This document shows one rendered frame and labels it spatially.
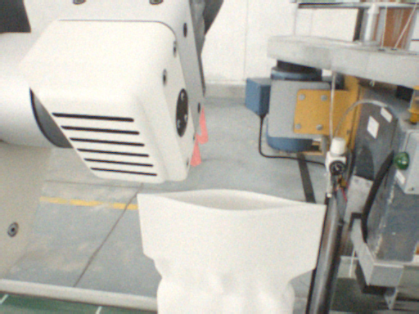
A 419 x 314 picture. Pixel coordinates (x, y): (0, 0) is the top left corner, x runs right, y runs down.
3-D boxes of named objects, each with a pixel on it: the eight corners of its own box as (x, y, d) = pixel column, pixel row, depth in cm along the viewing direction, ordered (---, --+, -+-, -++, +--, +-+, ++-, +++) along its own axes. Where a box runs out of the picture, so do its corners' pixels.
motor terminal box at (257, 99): (255, 124, 95) (258, 84, 90) (242, 114, 104) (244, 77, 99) (281, 122, 98) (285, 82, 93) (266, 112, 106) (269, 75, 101)
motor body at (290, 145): (264, 154, 102) (270, 73, 92) (264, 136, 116) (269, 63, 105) (315, 157, 100) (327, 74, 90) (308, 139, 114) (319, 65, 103)
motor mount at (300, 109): (267, 138, 96) (272, 82, 89) (267, 130, 101) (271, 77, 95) (371, 144, 92) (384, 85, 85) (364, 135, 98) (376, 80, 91)
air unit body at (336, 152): (323, 201, 81) (333, 143, 75) (320, 191, 86) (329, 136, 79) (342, 203, 81) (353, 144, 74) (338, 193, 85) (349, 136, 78)
